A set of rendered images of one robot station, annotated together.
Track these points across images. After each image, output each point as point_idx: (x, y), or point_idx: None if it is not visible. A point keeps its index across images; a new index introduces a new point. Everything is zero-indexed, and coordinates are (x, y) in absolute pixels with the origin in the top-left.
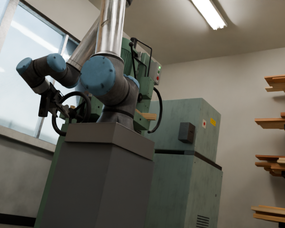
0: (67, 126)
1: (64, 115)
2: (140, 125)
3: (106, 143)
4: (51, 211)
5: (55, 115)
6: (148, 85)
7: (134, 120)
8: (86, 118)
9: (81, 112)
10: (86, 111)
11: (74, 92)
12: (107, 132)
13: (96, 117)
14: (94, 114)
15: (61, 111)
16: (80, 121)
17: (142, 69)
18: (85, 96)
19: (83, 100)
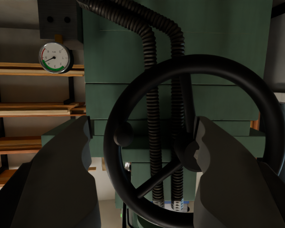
0: (238, 112)
1: (74, 133)
2: (58, 125)
3: None
4: None
5: (199, 133)
6: (115, 194)
7: (42, 134)
8: (107, 129)
9: (173, 150)
10: (114, 157)
11: (192, 227)
12: None
13: (144, 137)
14: (133, 145)
15: (59, 170)
16: (171, 122)
17: (133, 220)
18: (140, 214)
19: (175, 188)
